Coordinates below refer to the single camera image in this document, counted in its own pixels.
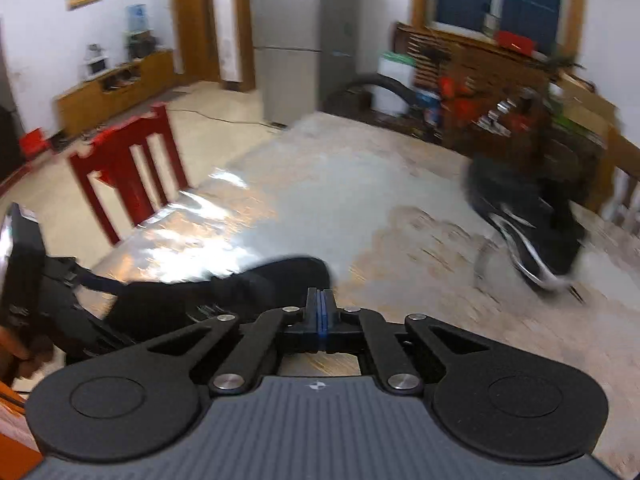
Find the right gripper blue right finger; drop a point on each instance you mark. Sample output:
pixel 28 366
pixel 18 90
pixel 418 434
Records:
pixel 329 318

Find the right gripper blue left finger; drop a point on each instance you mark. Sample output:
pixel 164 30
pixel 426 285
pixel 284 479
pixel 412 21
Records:
pixel 311 338

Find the black sneaker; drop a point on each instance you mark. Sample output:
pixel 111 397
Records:
pixel 145 310
pixel 534 219

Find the floral lace tablecloth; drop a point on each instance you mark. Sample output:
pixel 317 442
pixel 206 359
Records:
pixel 388 214

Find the person's left hand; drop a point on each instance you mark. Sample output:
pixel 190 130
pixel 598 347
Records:
pixel 19 360

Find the red wooden chair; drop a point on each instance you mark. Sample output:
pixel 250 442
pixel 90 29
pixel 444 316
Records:
pixel 111 159

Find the wooden sideboard cabinet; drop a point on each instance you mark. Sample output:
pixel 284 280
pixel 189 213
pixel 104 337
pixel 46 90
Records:
pixel 93 102

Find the black bicycle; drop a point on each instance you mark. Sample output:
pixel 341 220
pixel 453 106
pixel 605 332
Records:
pixel 483 103

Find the white microwave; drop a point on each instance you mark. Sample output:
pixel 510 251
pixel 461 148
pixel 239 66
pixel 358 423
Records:
pixel 95 66

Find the white green box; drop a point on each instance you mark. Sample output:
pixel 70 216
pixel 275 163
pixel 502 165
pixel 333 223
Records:
pixel 397 72

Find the blue water dispenser bottle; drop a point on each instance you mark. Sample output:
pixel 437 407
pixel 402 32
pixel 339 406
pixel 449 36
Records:
pixel 137 18

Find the silver refrigerator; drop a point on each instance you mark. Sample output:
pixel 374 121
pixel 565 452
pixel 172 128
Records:
pixel 304 50

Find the cardboard box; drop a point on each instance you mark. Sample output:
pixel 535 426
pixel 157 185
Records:
pixel 586 108

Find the brown wooden chair right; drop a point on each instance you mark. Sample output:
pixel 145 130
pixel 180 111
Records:
pixel 614 193

